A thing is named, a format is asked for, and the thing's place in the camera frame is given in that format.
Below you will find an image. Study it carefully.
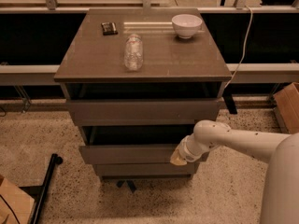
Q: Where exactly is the brown drawer cabinet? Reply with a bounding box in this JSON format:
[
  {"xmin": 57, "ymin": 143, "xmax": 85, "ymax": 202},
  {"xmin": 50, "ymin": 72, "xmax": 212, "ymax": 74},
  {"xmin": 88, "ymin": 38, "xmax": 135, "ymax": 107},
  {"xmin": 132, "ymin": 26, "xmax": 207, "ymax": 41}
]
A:
[{"xmin": 54, "ymin": 8, "xmax": 231, "ymax": 180}]

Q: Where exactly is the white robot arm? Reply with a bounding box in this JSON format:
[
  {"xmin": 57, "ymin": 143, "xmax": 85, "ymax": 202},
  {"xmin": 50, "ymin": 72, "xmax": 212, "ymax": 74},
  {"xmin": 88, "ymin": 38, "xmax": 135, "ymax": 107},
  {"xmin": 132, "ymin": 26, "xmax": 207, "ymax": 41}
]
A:
[{"xmin": 170, "ymin": 120, "xmax": 299, "ymax": 224}]

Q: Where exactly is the clear plastic bottle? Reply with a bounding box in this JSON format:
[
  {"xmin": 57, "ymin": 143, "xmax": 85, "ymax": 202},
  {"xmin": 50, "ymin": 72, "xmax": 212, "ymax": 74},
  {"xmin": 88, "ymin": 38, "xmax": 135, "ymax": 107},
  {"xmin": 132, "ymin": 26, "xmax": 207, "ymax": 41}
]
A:
[{"xmin": 124, "ymin": 34, "xmax": 143, "ymax": 71}]

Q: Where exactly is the grey bottom drawer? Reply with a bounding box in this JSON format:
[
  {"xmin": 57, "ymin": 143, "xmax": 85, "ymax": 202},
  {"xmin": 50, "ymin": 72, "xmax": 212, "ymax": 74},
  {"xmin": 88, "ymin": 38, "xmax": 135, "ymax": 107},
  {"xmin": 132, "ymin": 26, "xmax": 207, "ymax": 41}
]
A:
[{"xmin": 93, "ymin": 163, "xmax": 199, "ymax": 178}]

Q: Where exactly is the grey drawer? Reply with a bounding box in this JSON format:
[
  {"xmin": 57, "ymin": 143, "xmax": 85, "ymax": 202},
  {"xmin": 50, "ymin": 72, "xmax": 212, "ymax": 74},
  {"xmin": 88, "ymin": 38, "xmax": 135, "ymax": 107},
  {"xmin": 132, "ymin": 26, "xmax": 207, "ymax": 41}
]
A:
[
  {"xmin": 66, "ymin": 99, "xmax": 221, "ymax": 126},
  {"xmin": 79, "ymin": 124, "xmax": 193, "ymax": 164},
  {"xmin": 93, "ymin": 163, "xmax": 199, "ymax": 178}
]

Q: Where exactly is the small black packet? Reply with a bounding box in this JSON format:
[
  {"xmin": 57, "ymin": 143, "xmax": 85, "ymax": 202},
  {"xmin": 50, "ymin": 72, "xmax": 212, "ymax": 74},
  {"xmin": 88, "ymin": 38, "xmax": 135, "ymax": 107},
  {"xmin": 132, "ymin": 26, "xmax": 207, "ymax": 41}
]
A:
[{"xmin": 101, "ymin": 22, "xmax": 118, "ymax": 35}]

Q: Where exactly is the grey top drawer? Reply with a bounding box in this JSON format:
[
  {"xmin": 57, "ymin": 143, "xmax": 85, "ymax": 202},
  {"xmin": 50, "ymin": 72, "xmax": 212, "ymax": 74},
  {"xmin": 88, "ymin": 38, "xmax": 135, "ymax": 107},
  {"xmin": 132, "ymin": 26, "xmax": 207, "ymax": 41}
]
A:
[{"xmin": 66, "ymin": 99, "xmax": 221, "ymax": 126}]

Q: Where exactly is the cardboard box right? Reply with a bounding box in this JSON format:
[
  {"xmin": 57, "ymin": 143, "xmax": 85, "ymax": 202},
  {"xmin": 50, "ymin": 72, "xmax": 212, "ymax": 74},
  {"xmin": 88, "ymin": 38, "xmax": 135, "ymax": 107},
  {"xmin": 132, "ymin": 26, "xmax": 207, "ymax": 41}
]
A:
[{"xmin": 274, "ymin": 82, "xmax": 299, "ymax": 134}]

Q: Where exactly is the cardboard box left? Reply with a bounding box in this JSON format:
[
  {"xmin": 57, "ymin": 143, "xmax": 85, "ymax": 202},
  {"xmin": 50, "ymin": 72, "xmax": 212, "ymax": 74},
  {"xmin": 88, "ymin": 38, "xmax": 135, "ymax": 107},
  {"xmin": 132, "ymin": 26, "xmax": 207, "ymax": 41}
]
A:
[{"xmin": 0, "ymin": 175, "xmax": 35, "ymax": 224}]

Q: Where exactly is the white cable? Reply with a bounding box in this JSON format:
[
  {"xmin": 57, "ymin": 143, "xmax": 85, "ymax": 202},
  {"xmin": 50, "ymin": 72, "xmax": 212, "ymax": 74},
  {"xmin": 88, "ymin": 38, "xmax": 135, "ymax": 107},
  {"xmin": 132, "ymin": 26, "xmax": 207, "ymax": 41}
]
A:
[{"xmin": 222, "ymin": 5, "xmax": 254, "ymax": 91}]

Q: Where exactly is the white ceramic bowl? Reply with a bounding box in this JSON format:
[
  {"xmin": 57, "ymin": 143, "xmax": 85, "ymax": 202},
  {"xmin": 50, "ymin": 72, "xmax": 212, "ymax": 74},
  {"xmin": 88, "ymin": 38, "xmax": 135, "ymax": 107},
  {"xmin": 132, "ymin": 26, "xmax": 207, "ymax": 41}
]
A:
[{"xmin": 172, "ymin": 14, "xmax": 203, "ymax": 39}]

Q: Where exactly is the black metal stand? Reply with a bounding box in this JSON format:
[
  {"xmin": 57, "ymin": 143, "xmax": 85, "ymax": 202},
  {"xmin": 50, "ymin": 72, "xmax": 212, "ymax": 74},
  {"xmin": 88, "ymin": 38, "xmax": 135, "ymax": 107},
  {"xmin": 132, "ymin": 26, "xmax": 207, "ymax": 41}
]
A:
[{"xmin": 21, "ymin": 154, "xmax": 63, "ymax": 224}]

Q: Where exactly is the cardboard box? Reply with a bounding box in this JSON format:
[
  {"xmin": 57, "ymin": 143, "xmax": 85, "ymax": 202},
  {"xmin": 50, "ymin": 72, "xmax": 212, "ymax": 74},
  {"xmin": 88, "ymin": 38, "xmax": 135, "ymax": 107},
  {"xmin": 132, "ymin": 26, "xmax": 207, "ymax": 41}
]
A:
[
  {"xmin": 274, "ymin": 82, "xmax": 299, "ymax": 134},
  {"xmin": 0, "ymin": 175, "xmax": 35, "ymax": 224}
]

